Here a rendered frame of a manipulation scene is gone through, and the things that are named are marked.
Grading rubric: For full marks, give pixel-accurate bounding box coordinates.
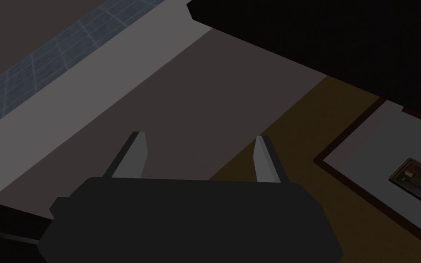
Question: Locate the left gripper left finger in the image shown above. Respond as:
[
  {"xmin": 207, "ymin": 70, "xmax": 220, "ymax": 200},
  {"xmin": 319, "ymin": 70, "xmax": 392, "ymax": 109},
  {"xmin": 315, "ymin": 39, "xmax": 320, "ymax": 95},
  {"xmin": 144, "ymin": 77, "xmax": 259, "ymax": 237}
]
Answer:
[{"xmin": 102, "ymin": 131, "xmax": 148, "ymax": 179}]

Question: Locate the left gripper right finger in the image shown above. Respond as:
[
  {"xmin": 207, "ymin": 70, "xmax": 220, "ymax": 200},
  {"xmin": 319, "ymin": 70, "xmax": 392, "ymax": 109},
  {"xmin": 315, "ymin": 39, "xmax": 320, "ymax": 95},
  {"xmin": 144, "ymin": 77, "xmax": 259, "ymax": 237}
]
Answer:
[{"xmin": 253, "ymin": 135, "xmax": 290, "ymax": 184}]

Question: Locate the framed dark portrait picture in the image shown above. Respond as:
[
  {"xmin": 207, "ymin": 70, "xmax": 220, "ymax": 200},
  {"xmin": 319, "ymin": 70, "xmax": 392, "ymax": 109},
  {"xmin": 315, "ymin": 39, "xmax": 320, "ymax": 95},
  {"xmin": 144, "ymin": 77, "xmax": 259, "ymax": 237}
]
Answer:
[{"xmin": 388, "ymin": 158, "xmax": 421, "ymax": 209}]

